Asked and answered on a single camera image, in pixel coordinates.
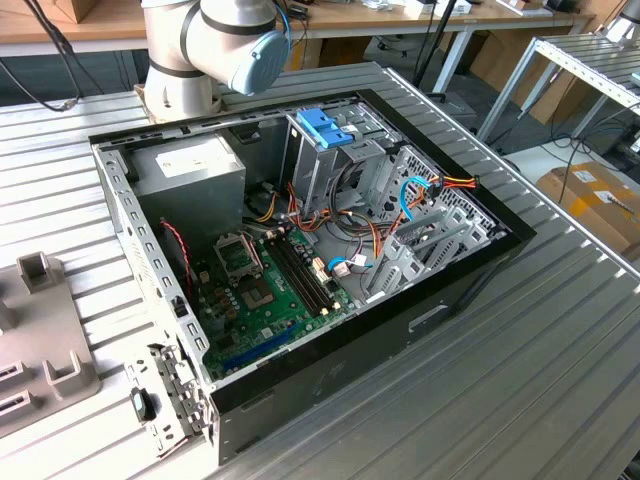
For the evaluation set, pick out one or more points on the grey metal drive cage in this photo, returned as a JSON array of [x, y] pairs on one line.
[[320, 170]]

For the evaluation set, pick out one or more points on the CPU socket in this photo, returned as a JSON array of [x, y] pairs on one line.
[[257, 295]]

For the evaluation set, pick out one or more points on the blue expansion slot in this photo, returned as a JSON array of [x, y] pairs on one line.
[[261, 348]]

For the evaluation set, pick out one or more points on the grey power supply unit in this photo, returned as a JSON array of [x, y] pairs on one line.
[[190, 200]]

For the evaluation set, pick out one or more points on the black case fan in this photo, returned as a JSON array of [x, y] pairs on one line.
[[172, 260]]

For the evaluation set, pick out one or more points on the metal frame slat table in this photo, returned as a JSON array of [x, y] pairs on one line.
[[590, 50]]

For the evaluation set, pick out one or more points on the cardboard box with labels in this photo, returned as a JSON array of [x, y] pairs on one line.
[[590, 210]]

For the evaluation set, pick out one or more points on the black office chair base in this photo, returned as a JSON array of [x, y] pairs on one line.
[[395, 45]]

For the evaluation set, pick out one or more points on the open black PC case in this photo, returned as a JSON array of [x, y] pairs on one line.
[[350, 360]]

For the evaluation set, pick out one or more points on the green motherboard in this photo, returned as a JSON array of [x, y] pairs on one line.
[[272, 312]]

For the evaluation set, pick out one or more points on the grey metal disk bay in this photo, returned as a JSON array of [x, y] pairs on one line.
[[402, 270]]

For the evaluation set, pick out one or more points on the black RAM slot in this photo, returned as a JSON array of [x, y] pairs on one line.
[[297, 273], [309, 267]]

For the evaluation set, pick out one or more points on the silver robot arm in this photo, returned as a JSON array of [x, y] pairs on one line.
[[225, 35]]

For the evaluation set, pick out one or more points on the brown wooden box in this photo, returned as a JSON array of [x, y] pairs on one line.
[[80, 10]]

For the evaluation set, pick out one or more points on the wooden desk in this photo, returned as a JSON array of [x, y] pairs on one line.
[[500, 20], [100, 27]]

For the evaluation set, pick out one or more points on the grey parts rack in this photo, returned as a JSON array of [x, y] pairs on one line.
[[40, 325]]

